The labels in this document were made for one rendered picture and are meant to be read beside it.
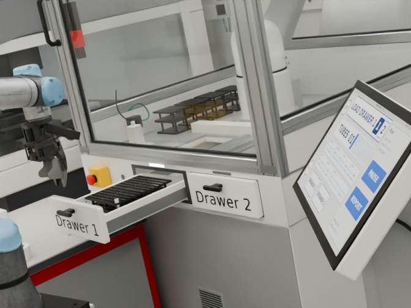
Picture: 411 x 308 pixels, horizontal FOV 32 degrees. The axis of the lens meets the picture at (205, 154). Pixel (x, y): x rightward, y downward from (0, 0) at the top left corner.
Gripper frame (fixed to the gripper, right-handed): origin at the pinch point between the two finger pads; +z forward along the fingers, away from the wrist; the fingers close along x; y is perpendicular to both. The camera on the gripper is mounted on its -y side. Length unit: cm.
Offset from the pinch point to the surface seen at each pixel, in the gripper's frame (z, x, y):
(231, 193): 12, 36, -33
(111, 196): 10.4, 0.5, -15.0
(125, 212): 12.6, 12.6, -10.9
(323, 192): -1, 88, -14
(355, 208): -5, 105, -2
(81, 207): 8.1, 5.4, -1.0
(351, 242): -1, 109, 5
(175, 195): 14.3, 12.8, -30.1
